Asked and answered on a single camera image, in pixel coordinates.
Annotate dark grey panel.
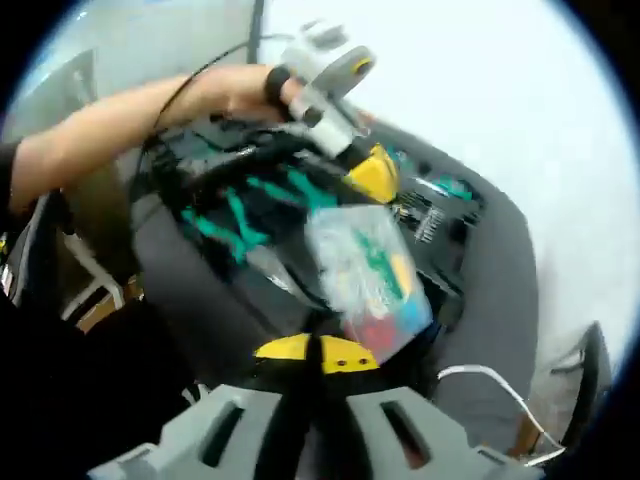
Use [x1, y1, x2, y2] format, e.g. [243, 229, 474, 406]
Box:
[29, 49, 96, 131]

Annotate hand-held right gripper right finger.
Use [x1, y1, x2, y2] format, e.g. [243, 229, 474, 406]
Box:
[312, 334, 544, 480]

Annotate person's left hand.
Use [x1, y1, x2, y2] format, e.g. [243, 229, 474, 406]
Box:
[194, 64, 311, 126]

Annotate black toolbox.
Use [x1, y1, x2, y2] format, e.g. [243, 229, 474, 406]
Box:
[127, 107, 494, 364]

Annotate black framed glass partition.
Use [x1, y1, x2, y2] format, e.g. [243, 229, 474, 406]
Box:
[9, 0, 267, 131]

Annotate white metal frame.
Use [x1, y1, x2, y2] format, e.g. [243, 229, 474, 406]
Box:
[62, 229, 126, 321]

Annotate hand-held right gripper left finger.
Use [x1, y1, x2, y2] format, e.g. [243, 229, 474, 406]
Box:
[89, 333, 314, 480]

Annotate clear plastic parts box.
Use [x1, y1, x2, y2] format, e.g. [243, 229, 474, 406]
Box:
[304, 204, 434, 364]

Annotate black screwdriver bit holder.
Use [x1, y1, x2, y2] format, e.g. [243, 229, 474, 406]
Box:
[394, 199, 451, 246]

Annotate white cable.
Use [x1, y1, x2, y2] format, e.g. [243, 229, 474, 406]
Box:
[437, 364, 569, 461]

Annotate black cable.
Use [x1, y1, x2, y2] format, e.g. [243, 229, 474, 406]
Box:
[129, 42, 261, 251]

